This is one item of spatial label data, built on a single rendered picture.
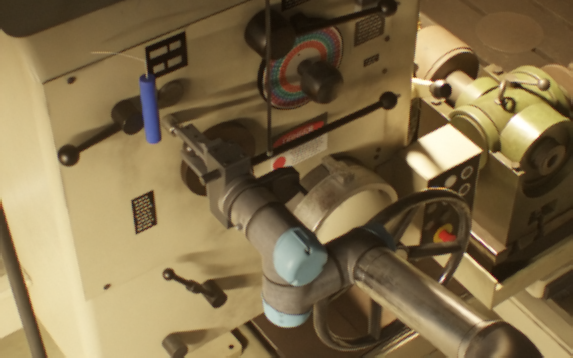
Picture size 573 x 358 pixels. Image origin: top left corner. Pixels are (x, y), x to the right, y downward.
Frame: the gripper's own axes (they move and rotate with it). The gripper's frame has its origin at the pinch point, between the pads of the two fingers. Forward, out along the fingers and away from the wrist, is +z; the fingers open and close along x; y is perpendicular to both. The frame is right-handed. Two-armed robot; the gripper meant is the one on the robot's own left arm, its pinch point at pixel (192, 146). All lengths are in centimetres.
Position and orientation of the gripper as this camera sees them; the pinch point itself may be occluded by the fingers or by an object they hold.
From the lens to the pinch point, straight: 174.3
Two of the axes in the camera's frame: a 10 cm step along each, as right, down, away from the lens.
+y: -8.1, 4.0, -4.2
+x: 0.0, 7.3, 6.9
